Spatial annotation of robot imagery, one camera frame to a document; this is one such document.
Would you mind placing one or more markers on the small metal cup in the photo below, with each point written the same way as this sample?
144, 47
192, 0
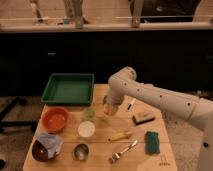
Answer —
81, 152

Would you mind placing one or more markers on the red yellow apple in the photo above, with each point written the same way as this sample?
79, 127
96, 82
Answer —
106, 109

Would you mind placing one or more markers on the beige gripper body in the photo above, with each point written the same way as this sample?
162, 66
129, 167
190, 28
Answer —
114, 108

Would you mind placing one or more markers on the orange plastic bowl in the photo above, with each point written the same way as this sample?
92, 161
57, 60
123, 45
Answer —
54, 119

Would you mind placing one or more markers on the green plastic cup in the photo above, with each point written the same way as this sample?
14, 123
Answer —
89, 114

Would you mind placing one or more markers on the dark red bowl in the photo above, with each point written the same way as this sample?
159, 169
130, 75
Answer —
39, 152

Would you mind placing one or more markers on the green chili pepper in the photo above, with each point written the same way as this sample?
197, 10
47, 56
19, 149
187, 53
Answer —
104, 99

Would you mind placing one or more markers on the yellow banana toy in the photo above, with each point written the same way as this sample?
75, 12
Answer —
120, 136

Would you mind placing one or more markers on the black office chair base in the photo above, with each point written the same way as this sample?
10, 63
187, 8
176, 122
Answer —
9, 115

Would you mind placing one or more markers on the green plastic tray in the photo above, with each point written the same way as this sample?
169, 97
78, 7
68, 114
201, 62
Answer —
69, 89

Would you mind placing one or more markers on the green sponge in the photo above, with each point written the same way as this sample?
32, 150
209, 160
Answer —
152, 143

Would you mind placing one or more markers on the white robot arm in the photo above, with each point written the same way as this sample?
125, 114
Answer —
194, 109

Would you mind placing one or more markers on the white black marker pen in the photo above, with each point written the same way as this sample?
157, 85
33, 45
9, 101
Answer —
131, 104

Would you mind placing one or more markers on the white plastic cup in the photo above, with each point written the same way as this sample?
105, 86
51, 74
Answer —
86, 129

